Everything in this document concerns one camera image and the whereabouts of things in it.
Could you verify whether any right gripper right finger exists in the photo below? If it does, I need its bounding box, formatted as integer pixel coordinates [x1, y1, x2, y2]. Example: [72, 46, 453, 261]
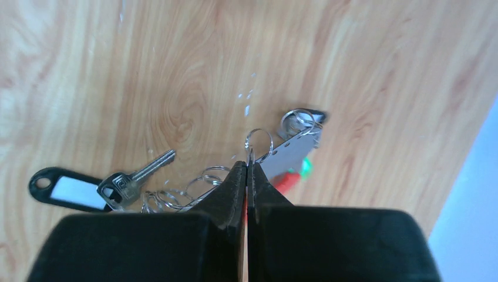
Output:
[247, 163, 441, 281]

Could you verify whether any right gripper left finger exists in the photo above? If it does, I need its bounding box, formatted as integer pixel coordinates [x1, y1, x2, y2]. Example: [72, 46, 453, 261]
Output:
[28, 162, 246, 281]

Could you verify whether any key with black tag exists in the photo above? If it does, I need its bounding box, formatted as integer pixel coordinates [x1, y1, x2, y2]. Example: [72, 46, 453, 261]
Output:
[28, 150, 176, 213]

